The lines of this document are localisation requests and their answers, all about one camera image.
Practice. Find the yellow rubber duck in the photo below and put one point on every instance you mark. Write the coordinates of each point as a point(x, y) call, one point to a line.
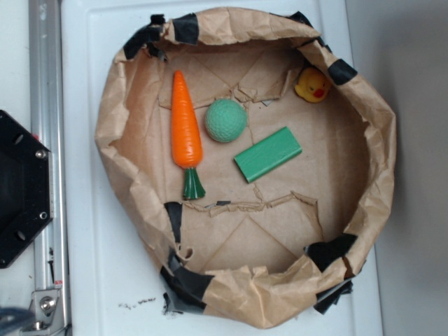
point(313, 86)

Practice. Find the green rectangular block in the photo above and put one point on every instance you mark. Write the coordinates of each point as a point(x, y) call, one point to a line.
point(268, 154)

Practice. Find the aluminium extrusion rail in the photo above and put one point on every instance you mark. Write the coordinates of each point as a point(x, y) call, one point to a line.
point(51, 263)

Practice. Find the white plastic board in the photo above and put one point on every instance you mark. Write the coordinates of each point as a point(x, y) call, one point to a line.
point(115, 289)

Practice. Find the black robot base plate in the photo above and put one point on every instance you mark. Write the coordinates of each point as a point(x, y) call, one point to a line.
point(25, 189)

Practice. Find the orange plastic carrot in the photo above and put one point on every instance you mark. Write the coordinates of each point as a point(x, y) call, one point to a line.
point(186, 143)

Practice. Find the metal corner bracket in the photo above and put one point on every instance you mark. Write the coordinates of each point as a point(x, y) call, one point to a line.
point(49, 314)

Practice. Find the brown paper bag tray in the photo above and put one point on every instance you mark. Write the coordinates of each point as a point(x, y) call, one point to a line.
point(261, 252)

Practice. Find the green dimpled ball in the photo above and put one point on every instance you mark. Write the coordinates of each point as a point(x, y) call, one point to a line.
point(225, 120)

